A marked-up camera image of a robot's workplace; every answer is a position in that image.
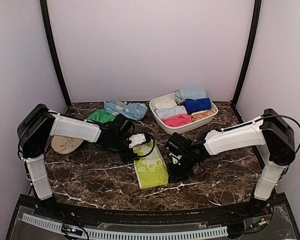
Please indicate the green towel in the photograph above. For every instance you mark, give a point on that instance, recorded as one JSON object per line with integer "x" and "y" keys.
{"x": 101, "y": 116}

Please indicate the left black frame post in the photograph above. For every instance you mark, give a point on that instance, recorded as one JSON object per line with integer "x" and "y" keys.
{"x": 53, "y": 51}

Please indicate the light blue patterned towel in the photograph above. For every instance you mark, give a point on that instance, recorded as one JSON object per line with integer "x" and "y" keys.
{"x": 134, "y": 111}

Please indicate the white slotted cable duct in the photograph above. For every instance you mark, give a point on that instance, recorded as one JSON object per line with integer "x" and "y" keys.
{"x": 117, "y": 231}

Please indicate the black front rail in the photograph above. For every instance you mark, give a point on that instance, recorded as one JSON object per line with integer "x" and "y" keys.
{"x": 225, "y": 215}

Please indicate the small circuit board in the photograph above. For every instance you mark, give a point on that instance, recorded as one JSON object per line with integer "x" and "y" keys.
{"x": 71, "y": 230}

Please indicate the beige embroidered round cloth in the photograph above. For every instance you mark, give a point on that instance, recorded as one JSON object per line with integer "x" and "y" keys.
{"x": 65, "y": 145}

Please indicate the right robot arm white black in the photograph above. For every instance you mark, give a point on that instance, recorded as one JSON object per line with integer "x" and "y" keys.
{"x": 269, "y": 129}

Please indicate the white plastic basin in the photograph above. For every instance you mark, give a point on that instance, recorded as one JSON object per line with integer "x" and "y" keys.
{"x": 184, "y": 128}

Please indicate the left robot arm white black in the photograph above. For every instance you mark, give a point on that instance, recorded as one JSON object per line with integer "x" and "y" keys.
{"x": 36, "y": 130}

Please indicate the black frame post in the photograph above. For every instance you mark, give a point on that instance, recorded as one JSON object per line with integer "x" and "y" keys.
{"x": 53, "y": 51}
{"x": 248, "y": 52}

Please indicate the lavender rolled towel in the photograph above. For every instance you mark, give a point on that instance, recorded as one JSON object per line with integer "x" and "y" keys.
{"x": 170, "y": 112}

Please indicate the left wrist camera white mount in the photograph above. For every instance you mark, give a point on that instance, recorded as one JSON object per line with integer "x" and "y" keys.
{"x": 137, "y": 139}

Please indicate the cream rolled towel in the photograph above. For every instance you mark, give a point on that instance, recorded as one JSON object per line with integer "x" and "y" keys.
{"x": 168, "y": 103}

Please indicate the orange patterned rolled towel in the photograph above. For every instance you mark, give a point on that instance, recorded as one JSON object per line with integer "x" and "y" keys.
{"x": 196, "y": 116}

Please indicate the yellow-green crocodile towel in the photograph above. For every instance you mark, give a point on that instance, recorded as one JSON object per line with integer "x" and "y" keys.
{"x": 151, "y": 170}

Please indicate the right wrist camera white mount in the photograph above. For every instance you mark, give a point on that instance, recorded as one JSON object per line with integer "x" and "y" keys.
{"x": 175, "y": 158}

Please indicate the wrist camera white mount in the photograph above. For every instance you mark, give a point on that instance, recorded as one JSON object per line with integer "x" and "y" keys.
{"x": 175, "y": 158}
{"x": 137, "y": 139}

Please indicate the pink rolled towel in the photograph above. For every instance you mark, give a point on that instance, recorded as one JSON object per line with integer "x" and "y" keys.
{"x": 177, "y": 120}

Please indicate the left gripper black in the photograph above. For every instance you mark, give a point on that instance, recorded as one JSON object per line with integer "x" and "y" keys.
{"x": 126, "y": 156}

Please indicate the dark blue rolled towel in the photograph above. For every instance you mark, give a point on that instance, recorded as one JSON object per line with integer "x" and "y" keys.
{"x": 197, "y": 105}

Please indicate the pale blue rolled towel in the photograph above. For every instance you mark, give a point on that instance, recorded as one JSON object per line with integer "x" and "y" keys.
{"x": 183, "y": 94}

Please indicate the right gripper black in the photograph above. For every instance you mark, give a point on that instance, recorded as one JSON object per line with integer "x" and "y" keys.
{"x": 174, "y": 176}

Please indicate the right black frame post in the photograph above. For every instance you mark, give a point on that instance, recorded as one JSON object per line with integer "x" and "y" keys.
{"x": 248, "y": 52}

